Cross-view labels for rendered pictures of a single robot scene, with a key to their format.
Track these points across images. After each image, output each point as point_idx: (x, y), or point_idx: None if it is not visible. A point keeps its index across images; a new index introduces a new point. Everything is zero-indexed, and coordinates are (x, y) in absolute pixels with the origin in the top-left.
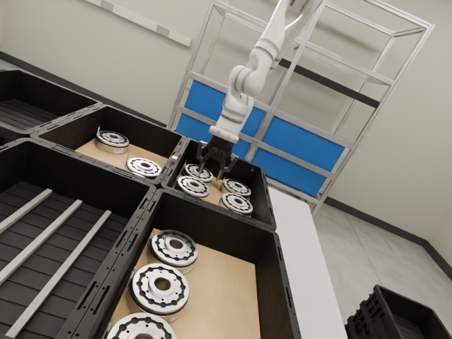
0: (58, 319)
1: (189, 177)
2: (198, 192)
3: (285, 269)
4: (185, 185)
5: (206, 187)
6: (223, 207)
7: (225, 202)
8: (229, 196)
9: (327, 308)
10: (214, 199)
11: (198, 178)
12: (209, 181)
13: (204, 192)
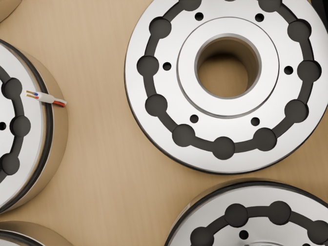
0: None
1: (290, 141)
2: (174, 19)
3: None
4: (269, 16)
5: (153, 121)
6: (25, 53)
7: (12, 57)
8: (4, 143)
9: None
10: (96, 144)
11: (235, 192)
12: (166, 241)
13: (152, 64)
